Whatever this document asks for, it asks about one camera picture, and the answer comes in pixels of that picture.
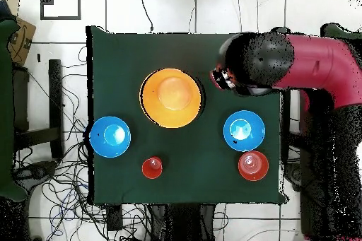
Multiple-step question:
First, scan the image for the dark green table cloth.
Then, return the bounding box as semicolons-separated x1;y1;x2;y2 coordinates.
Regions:
86;25;289;205

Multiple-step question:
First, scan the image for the green cloth covered table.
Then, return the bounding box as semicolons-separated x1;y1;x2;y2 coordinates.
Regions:
319;22;362;41
0;18;28;202

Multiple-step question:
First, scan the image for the large blue bowl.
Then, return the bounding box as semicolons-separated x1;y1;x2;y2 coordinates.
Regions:
89;115;132;159
223;110;267;152

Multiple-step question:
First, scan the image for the grey base leg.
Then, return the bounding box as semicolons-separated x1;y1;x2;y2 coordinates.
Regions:
283;163;303;192

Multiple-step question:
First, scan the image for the black floor cable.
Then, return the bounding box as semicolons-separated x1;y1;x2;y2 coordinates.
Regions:
137;0;154;33

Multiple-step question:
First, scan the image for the large yellow bowl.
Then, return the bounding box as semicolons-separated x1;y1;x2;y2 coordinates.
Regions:
139;67;205;129

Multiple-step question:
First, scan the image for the black floor stand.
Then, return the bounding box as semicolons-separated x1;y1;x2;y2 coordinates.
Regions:
12;59;64;160

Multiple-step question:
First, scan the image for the orange cup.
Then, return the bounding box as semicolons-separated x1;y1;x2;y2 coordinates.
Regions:
141;156;163;180

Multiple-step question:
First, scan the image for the orange bowl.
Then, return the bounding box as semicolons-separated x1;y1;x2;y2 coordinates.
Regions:
238;150;269;182

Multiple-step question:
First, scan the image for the black power strip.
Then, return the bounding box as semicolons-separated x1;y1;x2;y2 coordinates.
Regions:
106;205;124;232

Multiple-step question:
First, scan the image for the black chair base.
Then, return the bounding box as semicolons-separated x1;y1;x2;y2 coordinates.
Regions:
12;160;59;189

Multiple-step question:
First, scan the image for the cardboard box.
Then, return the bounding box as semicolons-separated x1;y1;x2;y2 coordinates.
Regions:
6;16;37;67

